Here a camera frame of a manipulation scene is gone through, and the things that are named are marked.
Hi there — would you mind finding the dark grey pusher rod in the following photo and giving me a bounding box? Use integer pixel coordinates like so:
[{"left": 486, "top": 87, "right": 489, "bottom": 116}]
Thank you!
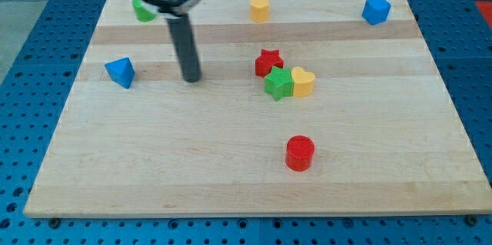
[{"left": 166, "top": 15, "right": 201, "bottom": 83}]

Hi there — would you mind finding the red star block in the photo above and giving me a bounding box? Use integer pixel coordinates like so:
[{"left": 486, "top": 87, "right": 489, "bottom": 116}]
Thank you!
[{"left": 254, "top": 49, "right": 284, "bottom": 78}]

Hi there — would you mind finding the green star block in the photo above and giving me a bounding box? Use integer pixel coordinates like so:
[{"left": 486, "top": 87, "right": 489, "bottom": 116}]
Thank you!
[{"left": 264, "top": 66, "right": 294, "bottom": 101}]

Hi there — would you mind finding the yellow heart block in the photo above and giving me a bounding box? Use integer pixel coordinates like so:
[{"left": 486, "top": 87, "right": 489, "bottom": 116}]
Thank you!
[{"left": 291, "top": 67, "right": 316, "bottom": 98}]

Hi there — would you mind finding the green rounded block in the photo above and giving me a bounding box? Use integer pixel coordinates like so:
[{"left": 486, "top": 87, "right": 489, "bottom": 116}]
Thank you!
[{"left": 131, "top": 0, "right": 156, "bottom": 22}]

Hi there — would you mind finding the blue triangular block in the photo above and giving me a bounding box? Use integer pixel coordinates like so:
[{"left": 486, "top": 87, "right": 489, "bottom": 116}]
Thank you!
[{"left": 105, "top": 58, "right": 135, "bottom": 89}]

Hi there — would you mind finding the yellow hexagon block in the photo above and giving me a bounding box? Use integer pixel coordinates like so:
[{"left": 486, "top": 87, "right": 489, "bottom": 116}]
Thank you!
[{"left": 250, "top": 0, "right": 270, "bottom": 22}]

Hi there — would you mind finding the wooden board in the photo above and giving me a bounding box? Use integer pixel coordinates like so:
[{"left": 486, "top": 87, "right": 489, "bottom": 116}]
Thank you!
[{"left": 24, "top": 0, "right": 491, "bottom": 219}]

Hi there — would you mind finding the red cylinder block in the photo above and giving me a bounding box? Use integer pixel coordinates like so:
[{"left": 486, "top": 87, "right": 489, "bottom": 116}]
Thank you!
[{"left": 285, "top": 135, "right": 315, "bottom": 171}]

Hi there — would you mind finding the blue cube block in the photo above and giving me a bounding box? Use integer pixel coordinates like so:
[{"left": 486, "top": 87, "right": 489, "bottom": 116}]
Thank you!
[{"left": 362, "top": 0, "right": 391, "bottom": 25}]

